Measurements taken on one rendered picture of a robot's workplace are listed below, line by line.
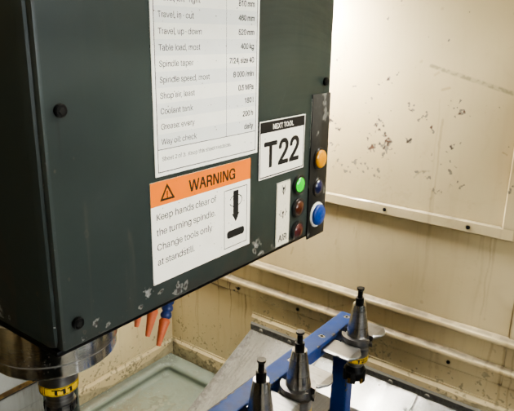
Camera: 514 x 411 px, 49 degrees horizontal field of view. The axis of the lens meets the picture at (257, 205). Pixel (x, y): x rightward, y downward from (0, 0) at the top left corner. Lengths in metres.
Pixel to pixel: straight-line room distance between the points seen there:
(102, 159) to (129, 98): 0.06
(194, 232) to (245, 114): 0.14
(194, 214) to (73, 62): 0.21
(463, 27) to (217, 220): 0.94
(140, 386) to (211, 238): 1.58
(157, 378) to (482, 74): 1.51
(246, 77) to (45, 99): 0.25
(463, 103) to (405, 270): 0.47
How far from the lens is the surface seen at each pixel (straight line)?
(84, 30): 0.49
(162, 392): 2.15
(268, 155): 0.69
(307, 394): 1.02
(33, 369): 0.73
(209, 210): 0.62
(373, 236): 1.60
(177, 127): 0.56
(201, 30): 0.58
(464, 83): 1.44
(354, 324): 1.18
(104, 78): 0.50
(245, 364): 1.88
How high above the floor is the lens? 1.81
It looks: 17 degrees down
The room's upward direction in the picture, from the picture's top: 1 degrees clockwise
